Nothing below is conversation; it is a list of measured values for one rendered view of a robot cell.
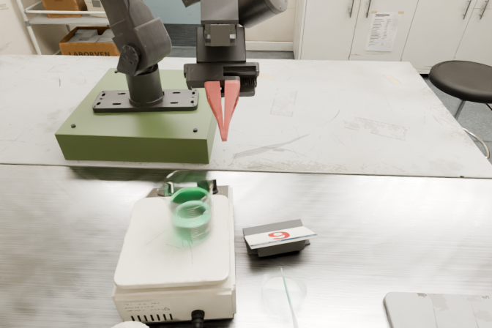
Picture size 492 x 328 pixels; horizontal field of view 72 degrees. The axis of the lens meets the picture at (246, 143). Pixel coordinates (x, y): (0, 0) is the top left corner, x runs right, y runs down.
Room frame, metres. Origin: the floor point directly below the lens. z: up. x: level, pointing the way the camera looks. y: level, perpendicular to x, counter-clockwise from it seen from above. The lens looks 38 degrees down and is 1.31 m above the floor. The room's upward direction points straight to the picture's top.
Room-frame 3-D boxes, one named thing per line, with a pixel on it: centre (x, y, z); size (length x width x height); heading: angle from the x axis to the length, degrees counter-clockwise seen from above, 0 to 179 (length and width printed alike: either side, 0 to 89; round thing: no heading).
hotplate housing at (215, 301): (0.27, 0.08, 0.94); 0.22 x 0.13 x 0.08; 3
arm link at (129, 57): (0.58, 0.19, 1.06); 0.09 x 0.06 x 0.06; 153
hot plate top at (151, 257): (0.24, 0.08, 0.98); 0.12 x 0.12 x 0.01; 3
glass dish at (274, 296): (0.21, -0.05, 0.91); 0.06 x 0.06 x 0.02
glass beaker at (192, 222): (0.25, 0.06, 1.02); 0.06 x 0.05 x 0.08; 116
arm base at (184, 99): (0.58, 0.20, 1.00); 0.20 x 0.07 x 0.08; 93
